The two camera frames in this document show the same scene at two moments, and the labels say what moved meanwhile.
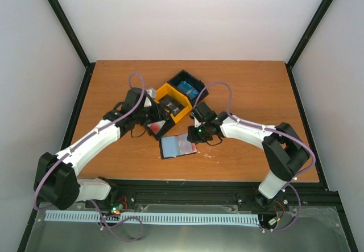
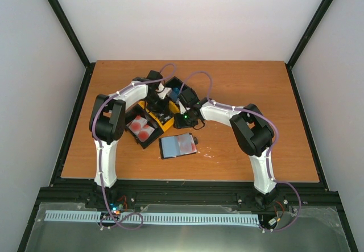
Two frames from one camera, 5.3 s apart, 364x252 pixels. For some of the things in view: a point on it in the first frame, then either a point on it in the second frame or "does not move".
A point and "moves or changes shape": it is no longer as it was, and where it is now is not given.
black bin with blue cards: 194,89 to 181,91
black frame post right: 311,30 does not move
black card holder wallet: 176,145 does not move
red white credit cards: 156,126 to 138,126
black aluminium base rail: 305,194 does not move
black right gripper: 193,138 to 179,124
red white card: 185,147 does not move
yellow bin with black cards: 174,101 moves or changes shape
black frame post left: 71,33 does not move
